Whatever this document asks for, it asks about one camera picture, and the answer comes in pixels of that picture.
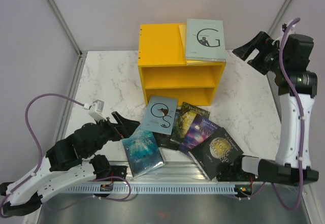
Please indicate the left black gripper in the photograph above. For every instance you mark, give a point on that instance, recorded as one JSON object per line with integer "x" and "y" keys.
{"x": 126, "y": 127}

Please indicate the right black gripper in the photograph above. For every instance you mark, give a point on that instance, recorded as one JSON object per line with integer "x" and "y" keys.
{"x": 262, "y": 42}

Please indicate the teal Jules Verne book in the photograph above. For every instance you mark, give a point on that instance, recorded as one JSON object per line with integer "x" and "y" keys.
{"x": 142, "y": 152}

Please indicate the light blue O S book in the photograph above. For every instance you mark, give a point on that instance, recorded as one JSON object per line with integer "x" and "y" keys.
{"x": 160, "y": 114}

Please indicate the grey G book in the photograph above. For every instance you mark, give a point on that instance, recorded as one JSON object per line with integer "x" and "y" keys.
{"x": 205, "y": 40}

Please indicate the yellow L book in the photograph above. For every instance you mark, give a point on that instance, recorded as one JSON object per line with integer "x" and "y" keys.
{"x": 182, "y": 30}

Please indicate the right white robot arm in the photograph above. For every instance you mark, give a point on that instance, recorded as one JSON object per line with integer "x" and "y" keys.
{"x": 297, "y": 89}

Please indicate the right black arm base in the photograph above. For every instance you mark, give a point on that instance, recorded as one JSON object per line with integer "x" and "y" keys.
{"x": 234, "y": 173}

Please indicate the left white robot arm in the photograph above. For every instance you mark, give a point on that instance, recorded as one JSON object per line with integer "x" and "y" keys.
{"x": 69, "y": 162}

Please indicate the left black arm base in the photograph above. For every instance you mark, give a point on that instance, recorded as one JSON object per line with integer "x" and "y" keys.
{"x": 103, "y": 169}

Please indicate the dark Wuthering Heights book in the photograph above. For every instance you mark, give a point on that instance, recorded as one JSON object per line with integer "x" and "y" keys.
{"x": 163, "y": 141}

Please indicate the green forest cover book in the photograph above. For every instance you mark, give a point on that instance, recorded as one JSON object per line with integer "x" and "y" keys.
{"x": 186, "y": 117}

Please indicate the yellow wooden shelf box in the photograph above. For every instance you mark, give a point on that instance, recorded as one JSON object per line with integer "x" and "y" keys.
{"x": 164, "y": 72}

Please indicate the purple Robinson Crusoe book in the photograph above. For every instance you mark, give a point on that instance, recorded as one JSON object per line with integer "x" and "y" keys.
{"x": 200, "y": 129}

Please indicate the black Moon and Sixpence book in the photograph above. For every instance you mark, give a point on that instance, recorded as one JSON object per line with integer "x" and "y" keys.
{"x": 215, "y": 153}

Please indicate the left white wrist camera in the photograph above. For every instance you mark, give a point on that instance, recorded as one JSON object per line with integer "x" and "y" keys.
{"x": 95, "y": 110}

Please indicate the aluminium front rail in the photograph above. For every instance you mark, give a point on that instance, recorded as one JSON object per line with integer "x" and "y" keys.
{"x": 162, "y": 172}

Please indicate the slotted white cable duct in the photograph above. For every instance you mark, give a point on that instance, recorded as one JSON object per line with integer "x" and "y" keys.
{"x": 122, "y": 188}

